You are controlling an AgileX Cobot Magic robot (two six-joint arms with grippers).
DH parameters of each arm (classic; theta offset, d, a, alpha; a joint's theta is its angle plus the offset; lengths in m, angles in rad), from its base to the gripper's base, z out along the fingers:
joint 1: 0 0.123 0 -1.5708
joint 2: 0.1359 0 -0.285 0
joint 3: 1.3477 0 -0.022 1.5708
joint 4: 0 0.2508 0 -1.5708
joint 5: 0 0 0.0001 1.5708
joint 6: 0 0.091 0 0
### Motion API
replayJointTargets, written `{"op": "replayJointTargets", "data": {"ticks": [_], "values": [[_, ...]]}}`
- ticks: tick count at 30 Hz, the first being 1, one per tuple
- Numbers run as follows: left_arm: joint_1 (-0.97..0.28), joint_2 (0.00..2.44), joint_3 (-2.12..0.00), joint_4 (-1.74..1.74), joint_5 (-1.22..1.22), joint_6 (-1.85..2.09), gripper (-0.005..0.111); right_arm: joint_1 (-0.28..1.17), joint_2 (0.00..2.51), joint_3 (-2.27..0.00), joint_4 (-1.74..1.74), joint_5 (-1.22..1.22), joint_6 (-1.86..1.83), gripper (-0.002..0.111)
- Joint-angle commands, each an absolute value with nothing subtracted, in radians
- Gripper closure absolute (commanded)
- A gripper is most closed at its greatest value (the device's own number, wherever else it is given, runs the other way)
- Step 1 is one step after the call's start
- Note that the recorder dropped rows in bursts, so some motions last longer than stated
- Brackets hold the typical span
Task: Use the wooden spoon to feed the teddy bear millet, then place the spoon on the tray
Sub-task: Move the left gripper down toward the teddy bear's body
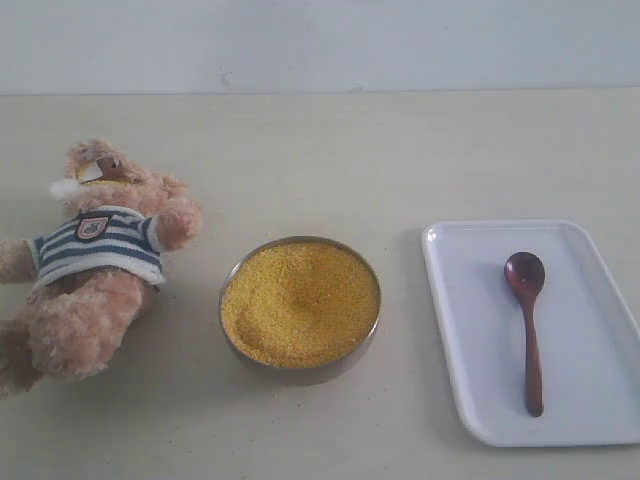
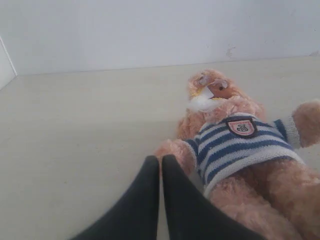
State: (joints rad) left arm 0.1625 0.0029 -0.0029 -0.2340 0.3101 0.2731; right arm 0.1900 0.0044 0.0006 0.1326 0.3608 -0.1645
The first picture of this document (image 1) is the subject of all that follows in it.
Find plush teddy bear striped shirt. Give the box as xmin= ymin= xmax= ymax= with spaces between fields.
xmin=1 ymin=138 xmax=203 ymax=398

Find yellow millet grain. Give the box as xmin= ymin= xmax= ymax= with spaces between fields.
xmin=220 ymin=239 xmax=380 ymax=370

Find dark brown wooden spoon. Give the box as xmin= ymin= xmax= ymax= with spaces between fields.
xmin=504 ymin=251 xmax=546 ymax=417

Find metal bowl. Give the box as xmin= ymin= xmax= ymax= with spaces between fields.
xmin=217 ymin=235 xmax=383 ymax=388

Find white rectangular plastic tray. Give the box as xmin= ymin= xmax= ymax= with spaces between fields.
xmin=421 ymin=219 xmax=639 ymax=447

